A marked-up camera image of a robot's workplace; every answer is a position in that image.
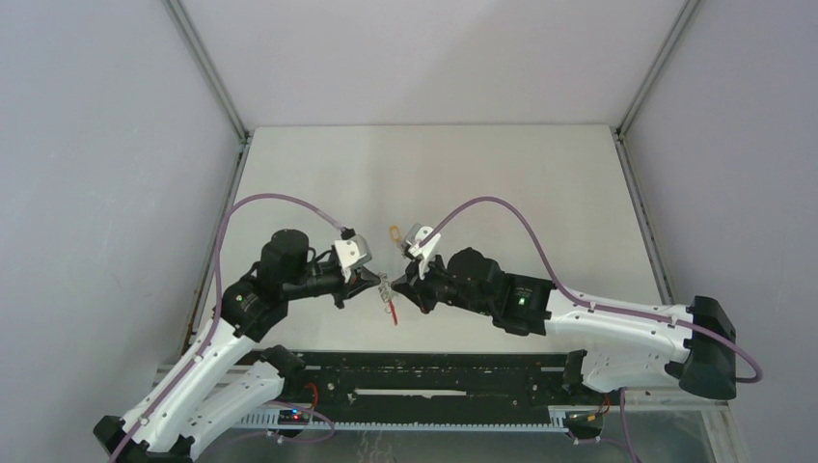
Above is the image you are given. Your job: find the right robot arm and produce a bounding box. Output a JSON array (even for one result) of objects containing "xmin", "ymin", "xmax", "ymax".
[{"xmin": 391, "ymin": 248, "xmax": 738, "ymax": 400}]

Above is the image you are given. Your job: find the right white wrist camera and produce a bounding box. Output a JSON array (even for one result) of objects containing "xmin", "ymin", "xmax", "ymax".
[{"xmin": 400, "ymin": 223, "xmax": 442, "ymax": 280}]

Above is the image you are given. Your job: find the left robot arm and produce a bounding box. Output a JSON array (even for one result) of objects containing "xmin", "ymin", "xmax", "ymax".
[{"xmin": 94, "ymin": 229, "xmax": 380, "ymax": 462}]

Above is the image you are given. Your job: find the electronics board with leds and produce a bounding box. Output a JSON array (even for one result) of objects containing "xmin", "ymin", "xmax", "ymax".
[{"xmin": 277, "ymin": 409, "xmax": 311, "ymax": 425}]

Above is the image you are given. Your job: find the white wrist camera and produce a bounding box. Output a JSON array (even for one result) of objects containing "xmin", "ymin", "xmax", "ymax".
[
  {"xmin": 333, "ymin": 229, "xmax": 372, "ymax": 283},
  {"xmin": 400, "ymin": 223, "xmax": 442, "ymax": 280}
]

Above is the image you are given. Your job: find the white slotted cable duct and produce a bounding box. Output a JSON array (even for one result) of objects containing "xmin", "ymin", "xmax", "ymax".
[{"xmin": 236, "ymin": 408, "xmax": 577, "ymax": 434}]

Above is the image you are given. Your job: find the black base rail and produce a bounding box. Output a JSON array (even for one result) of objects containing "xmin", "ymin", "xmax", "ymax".
[{"xmin": 252, "ymin": 348, "xmax": 624, "ymax": 425}]

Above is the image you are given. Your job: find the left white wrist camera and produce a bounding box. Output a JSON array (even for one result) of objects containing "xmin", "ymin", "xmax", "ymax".
[{"xmin": 333, "ymin": 229, "xmax": 372, "ymax": 283}]

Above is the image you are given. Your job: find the metal keyring holder red handle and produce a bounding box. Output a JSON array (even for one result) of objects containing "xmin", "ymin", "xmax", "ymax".
[{"xmin": 377, "ymin": 273, "xmax": 398, "ymax": 326}]

